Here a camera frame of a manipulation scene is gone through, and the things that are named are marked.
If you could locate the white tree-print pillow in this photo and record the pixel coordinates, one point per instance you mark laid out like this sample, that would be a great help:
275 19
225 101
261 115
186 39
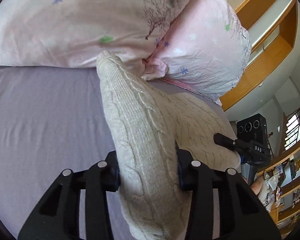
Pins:
71 33

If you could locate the wooden wall shelves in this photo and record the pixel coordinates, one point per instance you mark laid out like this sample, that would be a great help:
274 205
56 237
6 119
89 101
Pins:
285 210

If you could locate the pink flower-print pillow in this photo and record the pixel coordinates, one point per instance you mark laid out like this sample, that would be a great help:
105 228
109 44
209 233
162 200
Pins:
206 50

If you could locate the black camera box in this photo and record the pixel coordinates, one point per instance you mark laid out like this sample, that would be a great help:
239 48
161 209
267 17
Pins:
253 128

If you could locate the wooden headboard cabinet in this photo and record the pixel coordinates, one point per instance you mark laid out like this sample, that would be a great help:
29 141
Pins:
272 26

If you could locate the cream cable-knit sweater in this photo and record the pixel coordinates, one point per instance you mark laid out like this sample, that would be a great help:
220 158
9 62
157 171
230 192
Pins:
147 126

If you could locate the lavender bed sheet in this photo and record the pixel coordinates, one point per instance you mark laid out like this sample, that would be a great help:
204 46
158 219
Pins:
51 119

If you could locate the right hand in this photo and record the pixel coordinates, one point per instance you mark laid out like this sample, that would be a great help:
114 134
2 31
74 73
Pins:
257 185

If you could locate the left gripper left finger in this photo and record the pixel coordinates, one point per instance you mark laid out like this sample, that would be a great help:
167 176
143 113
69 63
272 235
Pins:
56 215

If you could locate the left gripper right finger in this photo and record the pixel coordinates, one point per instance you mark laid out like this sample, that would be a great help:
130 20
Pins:
223 206

